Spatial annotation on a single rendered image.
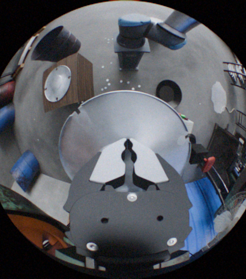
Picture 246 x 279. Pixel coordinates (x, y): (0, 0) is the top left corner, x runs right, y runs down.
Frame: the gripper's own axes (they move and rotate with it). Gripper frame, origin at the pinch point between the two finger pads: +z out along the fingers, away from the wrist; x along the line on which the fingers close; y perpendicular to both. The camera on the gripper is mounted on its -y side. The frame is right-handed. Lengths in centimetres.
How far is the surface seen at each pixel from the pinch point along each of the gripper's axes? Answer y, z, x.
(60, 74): -27, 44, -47
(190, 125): 1.4, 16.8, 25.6
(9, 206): 9.2, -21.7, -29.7
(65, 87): -15, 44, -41
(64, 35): -72, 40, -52
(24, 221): 18.9, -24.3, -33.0
